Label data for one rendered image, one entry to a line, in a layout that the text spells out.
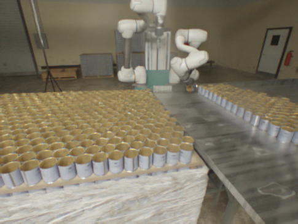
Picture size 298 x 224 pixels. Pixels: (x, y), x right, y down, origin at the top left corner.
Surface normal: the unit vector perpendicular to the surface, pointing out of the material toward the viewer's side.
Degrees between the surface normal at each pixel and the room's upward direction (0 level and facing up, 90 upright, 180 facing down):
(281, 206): 0
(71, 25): 90
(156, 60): 90
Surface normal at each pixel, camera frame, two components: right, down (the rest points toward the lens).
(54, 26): 0.23, 0.40
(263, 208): 0.00, -0.91
